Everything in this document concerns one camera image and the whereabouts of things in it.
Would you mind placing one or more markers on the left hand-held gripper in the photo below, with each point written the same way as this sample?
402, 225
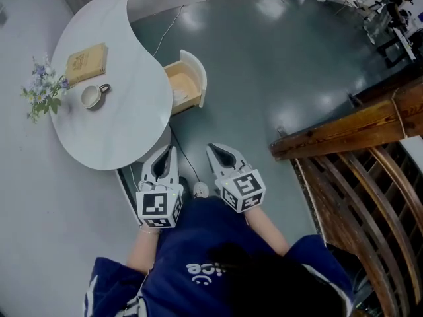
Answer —
155, 205

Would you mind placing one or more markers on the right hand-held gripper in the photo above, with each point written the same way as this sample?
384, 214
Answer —
243, 190

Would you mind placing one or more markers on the white item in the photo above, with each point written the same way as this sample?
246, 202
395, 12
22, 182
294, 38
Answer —
180, 95

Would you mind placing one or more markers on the white wooden drawer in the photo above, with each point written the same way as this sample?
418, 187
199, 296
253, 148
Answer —
198, 74

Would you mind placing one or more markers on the person's right forearm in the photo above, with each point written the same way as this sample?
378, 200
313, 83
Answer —
267, 230

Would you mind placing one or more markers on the person's left forearm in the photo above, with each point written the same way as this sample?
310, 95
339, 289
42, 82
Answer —
142, 249

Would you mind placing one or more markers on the person's white shoe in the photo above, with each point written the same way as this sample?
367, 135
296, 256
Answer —
201, 190

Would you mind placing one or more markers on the person's blue shirt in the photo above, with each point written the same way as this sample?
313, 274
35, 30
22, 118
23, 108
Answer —
185, 243

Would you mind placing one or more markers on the white teardrop table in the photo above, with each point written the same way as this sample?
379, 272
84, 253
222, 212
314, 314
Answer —
132, 88

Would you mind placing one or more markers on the tan hardcover book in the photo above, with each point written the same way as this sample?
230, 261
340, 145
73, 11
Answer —
86, 63

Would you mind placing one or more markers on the brown wooden bench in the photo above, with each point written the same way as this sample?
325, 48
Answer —
357, 177

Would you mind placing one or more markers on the bunch of small flowers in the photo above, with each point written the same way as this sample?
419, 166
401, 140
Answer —
44, 88

